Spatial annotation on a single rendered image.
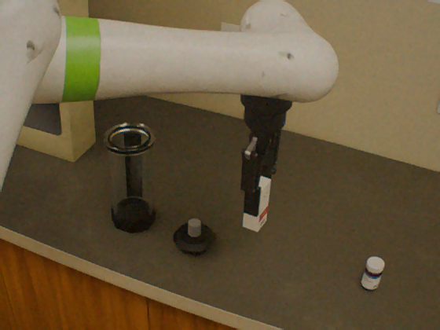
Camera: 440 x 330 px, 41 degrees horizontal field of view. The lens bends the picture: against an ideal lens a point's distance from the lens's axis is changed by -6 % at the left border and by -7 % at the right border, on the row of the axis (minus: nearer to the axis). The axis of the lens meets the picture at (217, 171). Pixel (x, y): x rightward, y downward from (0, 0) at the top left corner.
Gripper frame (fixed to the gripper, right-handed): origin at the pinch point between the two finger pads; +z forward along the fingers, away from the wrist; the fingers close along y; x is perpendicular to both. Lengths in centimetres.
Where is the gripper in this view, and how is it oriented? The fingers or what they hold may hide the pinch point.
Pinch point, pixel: (257, 193)
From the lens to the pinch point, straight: 122.8
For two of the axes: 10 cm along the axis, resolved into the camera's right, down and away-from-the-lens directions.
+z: -0.4, 8.0, 6.0
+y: -4.8, 5.2, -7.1
